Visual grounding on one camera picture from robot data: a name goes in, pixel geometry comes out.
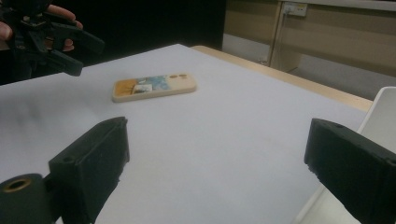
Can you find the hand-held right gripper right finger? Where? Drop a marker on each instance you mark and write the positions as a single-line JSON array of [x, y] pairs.
[[358, 161]]

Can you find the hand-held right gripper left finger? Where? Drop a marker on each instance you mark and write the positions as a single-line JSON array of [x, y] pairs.
[[90, 158]]

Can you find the white plastic tray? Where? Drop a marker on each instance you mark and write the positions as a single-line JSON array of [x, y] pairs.
[[378, 118]]

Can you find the beige printed phone case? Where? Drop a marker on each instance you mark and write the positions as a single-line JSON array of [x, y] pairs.
[[154, 86]]

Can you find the black curtain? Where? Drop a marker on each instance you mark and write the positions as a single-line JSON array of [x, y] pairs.
[[140, 25]]

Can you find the beige wooden desk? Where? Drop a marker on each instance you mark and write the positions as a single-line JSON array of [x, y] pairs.
[[327, 37]]

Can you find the white wall socket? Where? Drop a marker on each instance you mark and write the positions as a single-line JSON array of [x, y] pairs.
[[295, 8]]

